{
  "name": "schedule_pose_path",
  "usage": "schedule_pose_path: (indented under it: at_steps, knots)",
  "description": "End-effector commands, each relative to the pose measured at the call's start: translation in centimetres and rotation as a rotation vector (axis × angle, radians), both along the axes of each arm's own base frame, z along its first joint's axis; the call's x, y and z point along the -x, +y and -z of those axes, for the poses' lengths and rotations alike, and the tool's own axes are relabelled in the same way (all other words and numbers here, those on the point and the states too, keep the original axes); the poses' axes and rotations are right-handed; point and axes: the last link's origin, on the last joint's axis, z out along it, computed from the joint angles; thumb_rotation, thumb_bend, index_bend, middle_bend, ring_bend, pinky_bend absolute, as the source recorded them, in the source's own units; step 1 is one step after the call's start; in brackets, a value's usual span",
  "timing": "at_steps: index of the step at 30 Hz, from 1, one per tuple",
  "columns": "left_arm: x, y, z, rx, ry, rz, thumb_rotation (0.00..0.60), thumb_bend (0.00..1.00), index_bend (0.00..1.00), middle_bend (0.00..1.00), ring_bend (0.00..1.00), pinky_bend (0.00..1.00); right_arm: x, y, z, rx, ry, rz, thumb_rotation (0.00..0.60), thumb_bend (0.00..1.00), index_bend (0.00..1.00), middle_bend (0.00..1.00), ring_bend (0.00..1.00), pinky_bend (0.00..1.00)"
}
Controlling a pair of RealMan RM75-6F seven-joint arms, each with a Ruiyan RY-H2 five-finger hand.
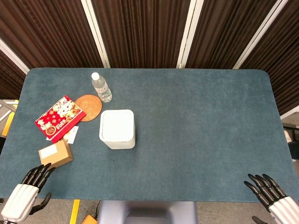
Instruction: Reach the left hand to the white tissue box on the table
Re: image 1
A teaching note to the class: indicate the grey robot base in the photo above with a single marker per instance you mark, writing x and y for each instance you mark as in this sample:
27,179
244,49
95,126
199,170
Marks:
147,212

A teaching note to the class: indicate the white paper card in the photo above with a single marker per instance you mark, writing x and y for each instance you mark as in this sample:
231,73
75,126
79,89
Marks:
72,134

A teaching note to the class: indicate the blue-grey table mat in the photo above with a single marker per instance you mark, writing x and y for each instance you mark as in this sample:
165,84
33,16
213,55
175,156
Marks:
177,140

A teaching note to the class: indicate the white square bin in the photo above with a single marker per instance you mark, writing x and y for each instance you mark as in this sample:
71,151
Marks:
117,129

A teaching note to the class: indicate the clear plastic water bottle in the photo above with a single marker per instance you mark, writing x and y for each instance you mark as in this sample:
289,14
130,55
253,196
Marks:
102,88

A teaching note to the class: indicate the orange box on floor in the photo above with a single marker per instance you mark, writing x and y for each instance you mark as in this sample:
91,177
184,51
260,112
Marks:
89,219

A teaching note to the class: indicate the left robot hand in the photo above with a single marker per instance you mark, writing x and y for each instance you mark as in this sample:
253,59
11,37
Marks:
22,198

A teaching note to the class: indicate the brown cardboard box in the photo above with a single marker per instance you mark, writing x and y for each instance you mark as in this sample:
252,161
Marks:
56,154

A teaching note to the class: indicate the red desk calendar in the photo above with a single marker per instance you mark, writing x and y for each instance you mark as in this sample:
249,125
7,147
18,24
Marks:
60,118

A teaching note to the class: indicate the round orange woven coaster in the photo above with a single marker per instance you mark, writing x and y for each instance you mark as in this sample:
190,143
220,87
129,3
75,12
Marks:
90,107

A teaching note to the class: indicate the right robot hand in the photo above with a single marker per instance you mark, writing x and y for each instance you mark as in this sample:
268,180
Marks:
273,193

